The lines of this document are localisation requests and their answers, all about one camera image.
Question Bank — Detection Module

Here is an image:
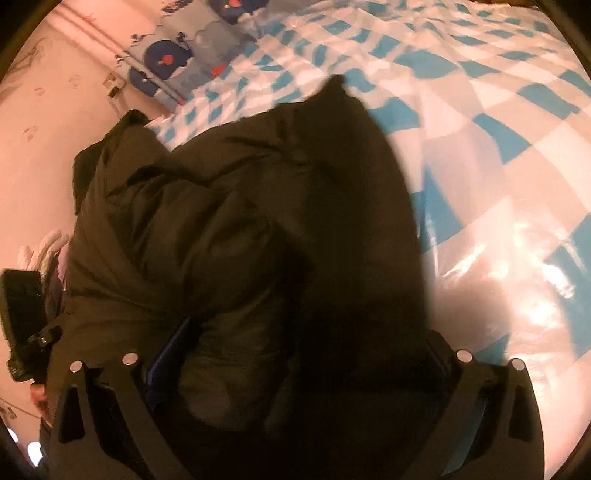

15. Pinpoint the person's left hand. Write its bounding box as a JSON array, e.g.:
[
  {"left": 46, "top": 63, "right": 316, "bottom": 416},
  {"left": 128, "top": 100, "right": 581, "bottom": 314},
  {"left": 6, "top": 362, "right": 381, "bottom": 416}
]
[{"left": 29, "top": 382, "right": 51, "bottom": 423}]

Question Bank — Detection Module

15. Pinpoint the blue white checkered bed sheet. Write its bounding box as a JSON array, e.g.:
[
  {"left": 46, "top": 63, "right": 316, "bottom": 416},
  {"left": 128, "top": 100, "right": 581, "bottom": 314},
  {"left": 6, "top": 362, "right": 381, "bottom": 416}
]
[{"left": 148, "top": 0, "right": 591, "bottom": 476}]

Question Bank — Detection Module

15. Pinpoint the black puffer jacket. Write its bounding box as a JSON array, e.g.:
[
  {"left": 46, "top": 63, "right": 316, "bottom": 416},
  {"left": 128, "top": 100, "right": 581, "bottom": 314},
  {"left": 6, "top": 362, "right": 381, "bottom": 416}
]
[{"left": 46, "top": 74, "right": 444, "bottom": 480}]

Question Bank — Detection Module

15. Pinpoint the wall socket with charger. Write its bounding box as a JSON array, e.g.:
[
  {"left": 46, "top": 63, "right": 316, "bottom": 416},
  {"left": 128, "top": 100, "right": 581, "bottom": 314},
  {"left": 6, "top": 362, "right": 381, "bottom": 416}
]
[{"left": 104, "top": 73, "right": 126, "bottom": 100}]

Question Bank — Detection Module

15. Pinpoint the dark green garment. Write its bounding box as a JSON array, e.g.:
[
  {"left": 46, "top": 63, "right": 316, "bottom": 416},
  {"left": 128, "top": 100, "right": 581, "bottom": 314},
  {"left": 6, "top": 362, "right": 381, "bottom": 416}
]
[{"left": 73, "top": 110, "right": 160, "bottom": 217}]

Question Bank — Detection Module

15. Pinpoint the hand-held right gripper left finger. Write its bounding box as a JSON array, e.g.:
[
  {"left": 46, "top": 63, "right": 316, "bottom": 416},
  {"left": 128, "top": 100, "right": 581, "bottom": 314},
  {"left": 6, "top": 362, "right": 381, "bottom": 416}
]
[{"left": 48, "top": 316, "right": 195, "bottom": 480}]

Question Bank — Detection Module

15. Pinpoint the whale print curtain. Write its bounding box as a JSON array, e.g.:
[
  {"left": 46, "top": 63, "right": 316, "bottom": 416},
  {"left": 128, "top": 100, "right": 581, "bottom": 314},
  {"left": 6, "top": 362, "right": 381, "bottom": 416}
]
[{"left": 115, "top": 0, "right": 262, "bottom": 112}]

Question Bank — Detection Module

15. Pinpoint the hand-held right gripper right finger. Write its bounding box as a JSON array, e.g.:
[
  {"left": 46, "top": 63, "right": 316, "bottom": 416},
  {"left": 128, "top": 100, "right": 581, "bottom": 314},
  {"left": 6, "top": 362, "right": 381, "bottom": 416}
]
[{"left": 397, "top": 332, "right": 546, "bottom": 480}]

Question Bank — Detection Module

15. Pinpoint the white quilt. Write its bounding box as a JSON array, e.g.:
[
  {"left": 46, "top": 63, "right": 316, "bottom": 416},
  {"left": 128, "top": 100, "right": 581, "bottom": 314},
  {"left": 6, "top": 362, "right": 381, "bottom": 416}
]
[{"left": 17, "top": 229, "right": 70, "bottom": 282}]

